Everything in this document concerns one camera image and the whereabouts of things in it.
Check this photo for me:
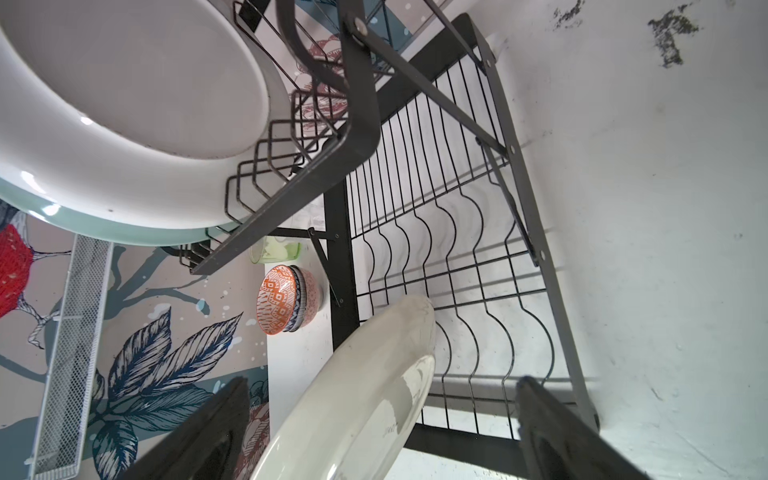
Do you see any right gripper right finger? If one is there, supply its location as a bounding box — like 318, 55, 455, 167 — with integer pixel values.
516, 376, 648, 479

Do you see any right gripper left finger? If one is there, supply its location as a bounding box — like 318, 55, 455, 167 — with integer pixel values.
119, 377, 250, 479

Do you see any white plate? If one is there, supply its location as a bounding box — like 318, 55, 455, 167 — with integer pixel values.
252, 294, 436, 479
1, 1, 296, 230

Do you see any red patterned bowl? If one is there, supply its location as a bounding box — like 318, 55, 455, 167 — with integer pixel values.
300, 268, 323, 328

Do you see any black two-tier dish rack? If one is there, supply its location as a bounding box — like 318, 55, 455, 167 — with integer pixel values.
176, 1, 600, 478

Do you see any pale green plate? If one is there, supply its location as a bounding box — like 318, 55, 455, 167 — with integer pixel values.
1, 180, 236, 247

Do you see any white wire wall basket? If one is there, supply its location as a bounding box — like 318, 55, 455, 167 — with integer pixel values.
29, 235, 114, 479

